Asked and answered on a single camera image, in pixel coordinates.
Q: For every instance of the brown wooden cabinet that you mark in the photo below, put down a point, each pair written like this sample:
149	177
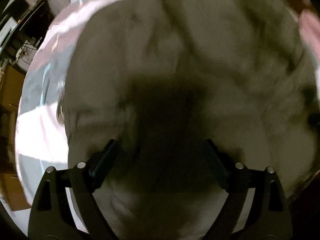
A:
11	89

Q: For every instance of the white printer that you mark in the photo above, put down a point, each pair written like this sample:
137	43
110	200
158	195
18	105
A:
8	27

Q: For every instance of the olive green puffer jacket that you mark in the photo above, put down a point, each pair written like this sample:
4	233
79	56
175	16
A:
187	92

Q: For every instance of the patterned pink grey bed duvet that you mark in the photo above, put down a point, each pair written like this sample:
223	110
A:
42	104

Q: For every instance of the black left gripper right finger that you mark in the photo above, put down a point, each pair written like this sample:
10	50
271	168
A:
269	216

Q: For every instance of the black computer desk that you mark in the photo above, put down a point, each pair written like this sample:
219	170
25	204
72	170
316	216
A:
32	26

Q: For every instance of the folded pink blanket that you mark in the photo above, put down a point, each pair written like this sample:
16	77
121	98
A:
309	30

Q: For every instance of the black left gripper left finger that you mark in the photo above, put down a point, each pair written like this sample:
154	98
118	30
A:
51	216

